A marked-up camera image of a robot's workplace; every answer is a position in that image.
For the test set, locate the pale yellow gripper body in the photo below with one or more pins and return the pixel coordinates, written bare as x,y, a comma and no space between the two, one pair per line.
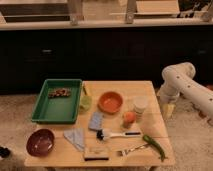
168,110

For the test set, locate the silver metal fork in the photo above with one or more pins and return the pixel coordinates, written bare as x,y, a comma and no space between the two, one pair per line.
127,151

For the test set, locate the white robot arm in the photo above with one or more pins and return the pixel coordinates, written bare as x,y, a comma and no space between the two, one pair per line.
178,79

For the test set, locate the orange-red bowl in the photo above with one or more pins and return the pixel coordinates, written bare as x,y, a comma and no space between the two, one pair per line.
110,102

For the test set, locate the dark maroon bowl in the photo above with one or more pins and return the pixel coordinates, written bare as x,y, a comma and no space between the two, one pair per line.
40,143

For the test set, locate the white lidded jar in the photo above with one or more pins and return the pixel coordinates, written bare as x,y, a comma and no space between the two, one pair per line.
140,103

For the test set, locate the wooden table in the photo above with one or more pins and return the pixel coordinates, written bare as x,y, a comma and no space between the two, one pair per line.
64,154

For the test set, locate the blue sponge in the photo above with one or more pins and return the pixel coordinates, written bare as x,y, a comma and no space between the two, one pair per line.
95,122

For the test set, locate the tan block with black edge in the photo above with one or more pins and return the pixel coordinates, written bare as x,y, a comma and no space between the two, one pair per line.
96,153

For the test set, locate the green plastic cup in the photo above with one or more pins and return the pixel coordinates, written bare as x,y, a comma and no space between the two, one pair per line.
85,103

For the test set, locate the light blue folded cloth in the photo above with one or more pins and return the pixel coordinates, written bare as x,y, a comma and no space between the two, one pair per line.
76,138

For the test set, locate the black cabinet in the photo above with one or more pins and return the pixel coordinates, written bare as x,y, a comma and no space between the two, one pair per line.
29,57

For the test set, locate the green plastic tray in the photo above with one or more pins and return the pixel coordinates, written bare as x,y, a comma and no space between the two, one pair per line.
58,110

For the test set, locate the brown food in tray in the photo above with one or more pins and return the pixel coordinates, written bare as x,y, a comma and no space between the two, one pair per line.
60,92

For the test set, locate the small black object on floor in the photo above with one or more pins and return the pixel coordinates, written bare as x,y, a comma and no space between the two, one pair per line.
4,152

